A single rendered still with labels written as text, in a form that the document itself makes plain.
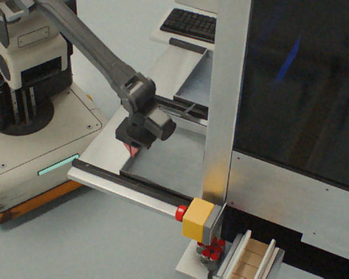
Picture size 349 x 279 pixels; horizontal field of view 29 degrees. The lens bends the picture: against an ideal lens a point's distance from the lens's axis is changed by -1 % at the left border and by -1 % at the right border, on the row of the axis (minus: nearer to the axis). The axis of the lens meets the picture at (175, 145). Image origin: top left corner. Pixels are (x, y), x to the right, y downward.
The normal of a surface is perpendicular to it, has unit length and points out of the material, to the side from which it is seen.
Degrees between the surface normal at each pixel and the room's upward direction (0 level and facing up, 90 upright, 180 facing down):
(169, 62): 0
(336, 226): 90
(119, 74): 31
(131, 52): 0
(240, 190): 90
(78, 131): 0
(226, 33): 90
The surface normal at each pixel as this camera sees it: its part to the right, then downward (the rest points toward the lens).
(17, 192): 0.58, 0.60
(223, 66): -0.43, 0.64
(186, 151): 0.03, -0.69
